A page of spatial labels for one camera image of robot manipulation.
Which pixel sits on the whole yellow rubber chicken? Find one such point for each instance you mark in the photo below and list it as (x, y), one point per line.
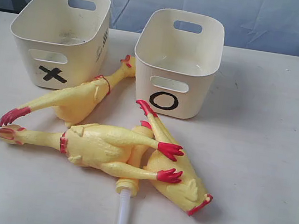
(104, 147)

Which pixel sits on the chicken head with white tube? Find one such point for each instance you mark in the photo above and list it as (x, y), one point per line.
(127, 187)

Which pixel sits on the headless rubber chicken body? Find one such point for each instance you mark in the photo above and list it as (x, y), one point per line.
(190, 193)

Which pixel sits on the white bin marked O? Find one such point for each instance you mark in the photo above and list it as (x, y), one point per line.
(177, 56)

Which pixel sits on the white bin marked X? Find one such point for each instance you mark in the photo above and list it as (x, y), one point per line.
(63, 43)

